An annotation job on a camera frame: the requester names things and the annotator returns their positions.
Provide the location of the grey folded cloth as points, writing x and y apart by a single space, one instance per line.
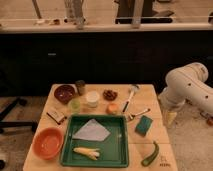
92 131

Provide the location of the orange red bowl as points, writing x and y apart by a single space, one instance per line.
47 143

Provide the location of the light green cup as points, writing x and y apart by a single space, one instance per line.
74 106

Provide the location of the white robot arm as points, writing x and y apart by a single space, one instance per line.
182 84

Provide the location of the teal sponge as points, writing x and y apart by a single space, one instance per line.
143 125

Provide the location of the dark maroon bowl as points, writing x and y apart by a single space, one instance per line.
64 93

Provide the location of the green zucchini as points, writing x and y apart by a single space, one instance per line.
149 159

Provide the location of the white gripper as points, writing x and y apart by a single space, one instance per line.
169 112

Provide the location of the white round container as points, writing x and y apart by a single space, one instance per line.
92 98

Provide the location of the green plastic tray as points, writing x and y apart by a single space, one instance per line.
113 149

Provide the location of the dark metal cup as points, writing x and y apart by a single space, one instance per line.
80 85

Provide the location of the small orange cup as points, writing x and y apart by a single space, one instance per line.
112 108

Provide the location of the brown cookie plate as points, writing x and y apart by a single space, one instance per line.
110 95

